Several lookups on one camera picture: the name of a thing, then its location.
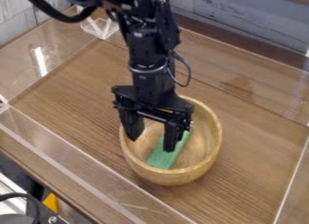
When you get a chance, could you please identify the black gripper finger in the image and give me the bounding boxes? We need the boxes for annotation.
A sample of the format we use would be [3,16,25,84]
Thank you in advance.
[118,109,145,141]
[163,120,185,153]

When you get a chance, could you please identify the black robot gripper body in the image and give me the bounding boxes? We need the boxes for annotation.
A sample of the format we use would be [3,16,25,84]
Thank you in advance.
[111,66,193,132]

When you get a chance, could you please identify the green rectangular block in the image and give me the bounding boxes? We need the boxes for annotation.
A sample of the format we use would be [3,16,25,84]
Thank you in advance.
[146,131,191,170]

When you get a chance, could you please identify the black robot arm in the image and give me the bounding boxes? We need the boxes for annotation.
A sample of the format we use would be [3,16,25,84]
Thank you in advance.
[28,0,193,152]

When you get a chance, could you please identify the brown wooden bowl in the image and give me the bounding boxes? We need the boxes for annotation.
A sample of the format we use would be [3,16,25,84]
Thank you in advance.
[118,95,223,186]

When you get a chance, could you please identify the clear acrylic tray walls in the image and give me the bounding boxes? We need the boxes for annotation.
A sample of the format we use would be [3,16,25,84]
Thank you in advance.
[0,1,309,224]

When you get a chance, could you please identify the yellow label on equipment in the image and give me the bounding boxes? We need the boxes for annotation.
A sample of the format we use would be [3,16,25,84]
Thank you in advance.
[43,193,59,212]

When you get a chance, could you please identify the black equipment with screw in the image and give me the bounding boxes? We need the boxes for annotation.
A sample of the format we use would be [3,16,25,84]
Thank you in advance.
[25,201,70,224]

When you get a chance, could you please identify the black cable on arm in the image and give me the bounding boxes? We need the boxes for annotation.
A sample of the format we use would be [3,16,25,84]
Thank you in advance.
[166,50,193,88]

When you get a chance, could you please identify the clear acrylic corner bracket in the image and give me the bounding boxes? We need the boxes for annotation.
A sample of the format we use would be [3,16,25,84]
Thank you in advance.
[80,9,119,41]

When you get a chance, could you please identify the black cable lower left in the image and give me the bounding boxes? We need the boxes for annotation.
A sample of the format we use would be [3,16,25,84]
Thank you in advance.
[0,193,42,224]

